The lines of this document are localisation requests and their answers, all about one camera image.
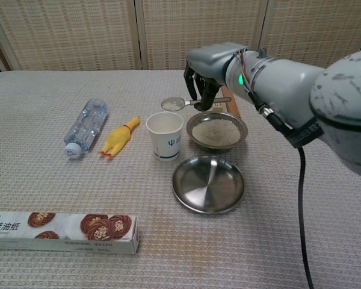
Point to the black and silver right hand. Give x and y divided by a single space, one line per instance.
210 60

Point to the metal spoon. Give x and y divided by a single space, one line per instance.
187 103

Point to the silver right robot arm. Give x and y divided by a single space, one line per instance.
288 78

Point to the steel bowl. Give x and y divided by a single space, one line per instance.
190 123

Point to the white rice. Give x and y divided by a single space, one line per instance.
215 132

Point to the white paper cup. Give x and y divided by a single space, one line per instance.
165 144

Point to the woven folding screen panel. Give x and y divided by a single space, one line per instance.
198 24
72 33
313 27

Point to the small cream block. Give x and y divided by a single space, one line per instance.
218 106

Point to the wooden rolling pin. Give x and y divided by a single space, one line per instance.
233 105

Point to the yellow rubber chicken toy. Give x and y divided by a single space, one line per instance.
117 138

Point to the empty steel plate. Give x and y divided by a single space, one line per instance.
209 183

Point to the clear plastic water bottle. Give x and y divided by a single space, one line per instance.
84 126

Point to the beige woven tablecloth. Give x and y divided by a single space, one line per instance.
78 186

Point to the baking paper box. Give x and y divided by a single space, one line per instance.
63 228

